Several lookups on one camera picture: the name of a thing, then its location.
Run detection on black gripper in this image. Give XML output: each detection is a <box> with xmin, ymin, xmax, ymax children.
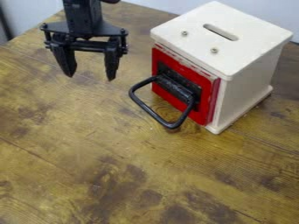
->
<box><xmin>40</xmin><ymin>0</ymin><xmax>128</xmax><ymax>81</ymax></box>

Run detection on black metal drawer handle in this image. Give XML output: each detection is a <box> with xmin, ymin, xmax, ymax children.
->
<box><xmin>128</xmin><ymin>61</ymin><xmax>203</xmax><ymax>130</ymax></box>

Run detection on red wooden drawer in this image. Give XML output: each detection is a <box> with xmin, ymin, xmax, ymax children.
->
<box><xmin>153</xmin><ymin>44</ymin><xmax>221</xmax><ymax>126</ymax></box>

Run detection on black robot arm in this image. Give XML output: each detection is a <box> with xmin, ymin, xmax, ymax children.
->
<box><xmin>40</xmin><ymin>0</ymin><xmax>128</xmax><ymax>81</ymax></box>

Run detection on white wooden box cabinet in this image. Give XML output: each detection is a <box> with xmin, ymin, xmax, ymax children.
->
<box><xmin>151</xmin><ymin>1</ymin><xmax>293</xmax><ymax>134</ymax></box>

